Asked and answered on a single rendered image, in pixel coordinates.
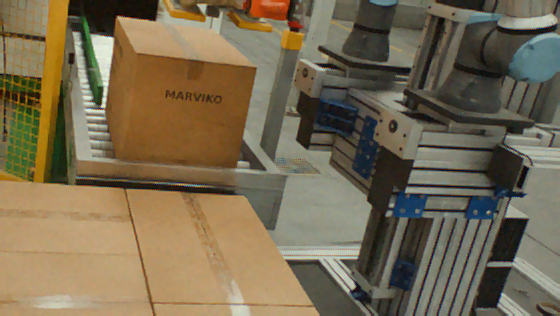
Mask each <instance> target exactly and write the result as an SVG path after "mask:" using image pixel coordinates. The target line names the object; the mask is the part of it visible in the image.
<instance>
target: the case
mask: <svg viewBox="0 0 560 316"><path fill-rule="evenodd" d="M256 71H257V67H256V66H255V65H254V64H253V63H252V62H250V61H249V60H248V59H246V57H245V56H244V55H242V54H241V53H240V52H239V51H238V50H237V49H235V48H234V47H233V46H232V45H230V44H228V42H227V41H226V40H225V39H224V38H223V37H221V36H220V35H219V34H218V33H217V32H216V31H213V30H208V29H201V27H192V26H185V25H177V24H168V23H161V22H153V21H145V20H137V19H130V17H121V16H117V19H116V27H115V36H114V43H113V52H112V59H111V68H110V76H109V84H107V93H106V100H105V109H104V113H105V117H106V122H108V126H109V130H110V134H111V139H112V142H113V146H114V150H115V155H116V159H124V160H138V161H151V162H164V163H178V164H192V165H206V166H220V168H233V169H237V164H238V160H239V155H240V149H241V144H242V139H243V133H244V129H245V124H246V118H247V113H249V108H250V102H251V97H252V93H253V87H254V82H255V77H256Z"/></svg>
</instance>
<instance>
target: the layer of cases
mask: <svg viewBox="0 0 560 316"><path fill-rule="evenodd" d="M0 316H319V314H318V312H317V311H316V308H315V307H314V305H313V303H312V302H311V300H309V299H308V296H307V294H306V293H305V291H304V290H303V288H302V285H301V284H300V282H298V281H297V279H296V277H295V275H294V273H293V272H292V270H291V268H290V267H289V265H288V264H287V263H286V261H285V260H284V258H283V256H282V255H281V253H280V251H279V249H278V247H277V246H276V244H274V243H273V241H272V238H271V237H270V235H269V234H268V232H267V230H266V229H265V227H264V225H263V223H262V221H260V220H259V218H258V217H257V215H256V213H255V211H254V209H253V208H252V206H251V204H250V203H249V201H248V200H246V197H245V196H240V195H224V194H207V193H191V192H175V191H159V190H143V189H126V192H125V189H124V188H110V187H93V186H77V185H61V184H45V183H28V182H12V181H0Z"/></svg>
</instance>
